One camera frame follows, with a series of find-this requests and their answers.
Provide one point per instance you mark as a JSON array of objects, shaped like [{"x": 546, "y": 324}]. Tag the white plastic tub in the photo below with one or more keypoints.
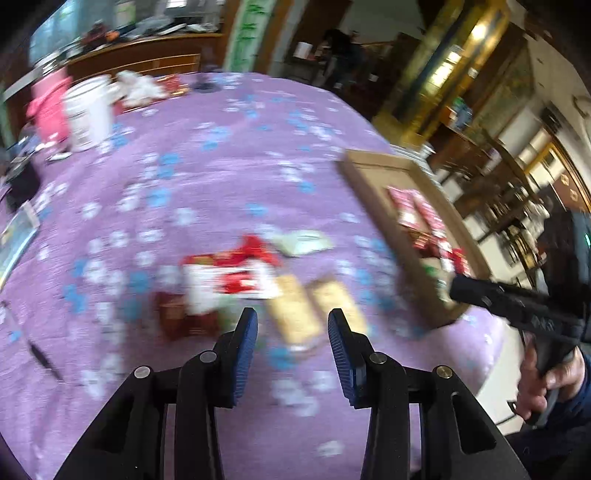
[{"x": 90, "y": 113}]

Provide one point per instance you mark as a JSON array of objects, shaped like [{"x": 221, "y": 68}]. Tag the pink knitted sleeve bottle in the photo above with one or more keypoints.
[{"x": 46, "y": 110}]

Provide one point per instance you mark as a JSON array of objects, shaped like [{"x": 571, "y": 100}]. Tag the golden cabinet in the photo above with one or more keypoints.
[{"x": 448, "y": 64}]

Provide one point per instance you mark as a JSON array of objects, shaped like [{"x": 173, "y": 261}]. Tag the yellow biscuit packet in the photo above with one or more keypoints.
[
  {"x": 337, "y": 302},
  {"x": 293, "y": 318}
]

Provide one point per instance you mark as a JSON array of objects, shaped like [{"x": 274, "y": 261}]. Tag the white black pen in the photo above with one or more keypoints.
[{"x": 44, "y": 361}]

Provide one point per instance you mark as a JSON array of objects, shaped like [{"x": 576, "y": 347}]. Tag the person's right forearm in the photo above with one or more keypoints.
[{"x": 579, "y": 408}]

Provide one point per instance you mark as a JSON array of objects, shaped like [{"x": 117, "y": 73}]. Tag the black pouch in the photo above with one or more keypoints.
[{"x": 21, "y": 184}]

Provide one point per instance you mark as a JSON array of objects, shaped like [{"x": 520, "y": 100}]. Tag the wooden sideboard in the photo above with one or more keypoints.
[{"x": 138, "y": 55}]

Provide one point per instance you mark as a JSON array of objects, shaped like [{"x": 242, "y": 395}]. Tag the white cloth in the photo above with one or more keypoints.
[{"x": 138, "y": 90}]

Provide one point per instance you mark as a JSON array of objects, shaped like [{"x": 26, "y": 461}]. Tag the shallow cardboard box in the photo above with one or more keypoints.
[{"x": 369, "y": 194}]

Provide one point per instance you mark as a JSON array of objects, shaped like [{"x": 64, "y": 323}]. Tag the black metal stand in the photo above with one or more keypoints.
[{"x": 203, "y": 86}]

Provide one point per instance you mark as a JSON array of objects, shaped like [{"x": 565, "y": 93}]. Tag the white green snack packet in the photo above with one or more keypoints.
[{"x": 302, "y": 242}]

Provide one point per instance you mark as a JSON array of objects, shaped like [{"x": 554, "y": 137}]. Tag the purple floral tablecloth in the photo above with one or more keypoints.
[{"x": 231, "y": 152}]

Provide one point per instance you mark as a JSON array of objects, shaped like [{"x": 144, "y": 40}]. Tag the small red candy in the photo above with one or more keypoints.
[{"x": 256, "y": 249}]

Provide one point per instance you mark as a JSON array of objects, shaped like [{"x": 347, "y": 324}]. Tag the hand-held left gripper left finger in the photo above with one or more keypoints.
[{"x": 244, "y": 350}]

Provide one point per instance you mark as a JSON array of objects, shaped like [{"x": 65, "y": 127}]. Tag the red packet beside cloth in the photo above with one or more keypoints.
[{"x": 173, "y": 86}]

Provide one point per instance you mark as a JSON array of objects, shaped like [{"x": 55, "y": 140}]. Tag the bamboo wall painting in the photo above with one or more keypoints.
[{"x": 247, "y": 32}]

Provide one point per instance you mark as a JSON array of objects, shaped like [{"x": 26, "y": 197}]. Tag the dark red snack packet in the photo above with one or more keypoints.
[{"x": 184, "y": 318}]

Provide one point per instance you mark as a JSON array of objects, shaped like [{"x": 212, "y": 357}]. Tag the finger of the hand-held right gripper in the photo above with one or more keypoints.
[{"x": 485, "y": 295}]

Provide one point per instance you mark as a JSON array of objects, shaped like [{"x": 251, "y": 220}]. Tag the person's right hand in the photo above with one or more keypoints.
[{"x": 528, "y": 387}]

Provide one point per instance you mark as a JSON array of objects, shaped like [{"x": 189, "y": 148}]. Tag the white red snack packet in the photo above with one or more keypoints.
[{"x": 226, "y": 284}]

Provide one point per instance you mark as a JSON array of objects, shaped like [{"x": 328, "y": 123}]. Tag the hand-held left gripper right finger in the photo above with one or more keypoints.
[{"x": 341, "y": 355}]

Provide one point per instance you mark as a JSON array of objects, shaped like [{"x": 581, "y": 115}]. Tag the person's dark trousers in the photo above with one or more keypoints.
[{"x": 554, "y": 457}]

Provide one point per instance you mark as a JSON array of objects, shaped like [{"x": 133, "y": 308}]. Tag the small black white stick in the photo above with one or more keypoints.
[{"x": 57, "y": 157}]

